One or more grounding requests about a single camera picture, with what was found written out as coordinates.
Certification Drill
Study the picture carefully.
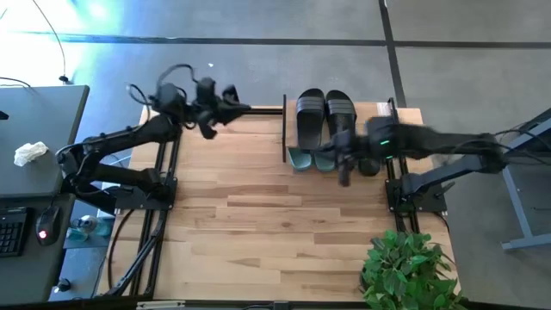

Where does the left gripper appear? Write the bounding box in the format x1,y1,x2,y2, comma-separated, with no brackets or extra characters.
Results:
189,84,252,140

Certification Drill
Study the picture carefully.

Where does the green potted plant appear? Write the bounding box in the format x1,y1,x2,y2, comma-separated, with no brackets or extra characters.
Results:
359,229,468,310

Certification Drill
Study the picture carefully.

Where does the black support beam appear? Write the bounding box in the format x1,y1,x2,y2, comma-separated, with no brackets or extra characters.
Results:
61,170,118,215

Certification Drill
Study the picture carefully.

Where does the dark grey desk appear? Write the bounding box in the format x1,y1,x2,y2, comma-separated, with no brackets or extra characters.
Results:
0,84,90,200
0,192,77,306

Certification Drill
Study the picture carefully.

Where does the teal plastic bottle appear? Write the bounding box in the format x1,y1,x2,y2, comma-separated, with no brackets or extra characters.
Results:
65,226,90,242

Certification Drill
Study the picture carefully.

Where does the crumpled white tissue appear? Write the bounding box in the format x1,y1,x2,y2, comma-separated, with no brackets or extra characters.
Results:
13,140,50,168

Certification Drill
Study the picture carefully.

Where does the black computer mouse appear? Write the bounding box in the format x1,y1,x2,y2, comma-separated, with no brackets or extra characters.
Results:
34,205,62,247

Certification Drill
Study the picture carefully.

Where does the black keyboard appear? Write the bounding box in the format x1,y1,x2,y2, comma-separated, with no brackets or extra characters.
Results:
0,207,28,258

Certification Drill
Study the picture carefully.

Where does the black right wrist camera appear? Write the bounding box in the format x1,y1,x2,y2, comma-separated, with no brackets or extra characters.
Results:
337,157,356,188

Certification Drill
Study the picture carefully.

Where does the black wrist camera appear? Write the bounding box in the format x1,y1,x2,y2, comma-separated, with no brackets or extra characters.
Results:
337,157,356,188
195,76,218,105

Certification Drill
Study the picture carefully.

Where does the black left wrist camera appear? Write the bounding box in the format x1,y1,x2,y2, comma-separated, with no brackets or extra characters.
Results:
195,76,218,105

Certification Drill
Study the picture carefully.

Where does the wooden shelf black frame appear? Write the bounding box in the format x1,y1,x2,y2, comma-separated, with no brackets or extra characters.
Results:
282,93,399,164

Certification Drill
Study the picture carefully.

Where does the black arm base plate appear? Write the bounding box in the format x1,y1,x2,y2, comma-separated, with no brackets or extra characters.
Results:
104,175,178,212
385,178,449,215

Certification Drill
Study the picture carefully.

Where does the white cable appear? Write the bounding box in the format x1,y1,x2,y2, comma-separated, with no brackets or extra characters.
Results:
101,153,132,173

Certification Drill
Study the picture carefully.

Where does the black floor cable with plug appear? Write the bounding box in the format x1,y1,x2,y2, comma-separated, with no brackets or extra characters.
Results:
30,0,72,85

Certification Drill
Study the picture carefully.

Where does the light grey desk frame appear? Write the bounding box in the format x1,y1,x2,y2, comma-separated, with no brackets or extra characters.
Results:
474,107,551,253

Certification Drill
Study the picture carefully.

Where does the silver metal bracket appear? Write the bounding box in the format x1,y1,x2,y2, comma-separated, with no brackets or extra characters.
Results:
136,301,186,310

